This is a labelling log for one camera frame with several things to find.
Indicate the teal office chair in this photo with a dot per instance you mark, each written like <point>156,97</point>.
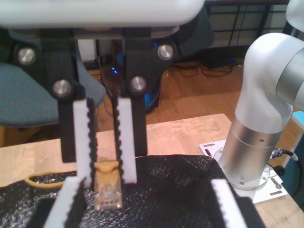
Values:
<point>21,99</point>

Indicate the black bubble wrap mat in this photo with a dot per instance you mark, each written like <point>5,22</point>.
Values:
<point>166,190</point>

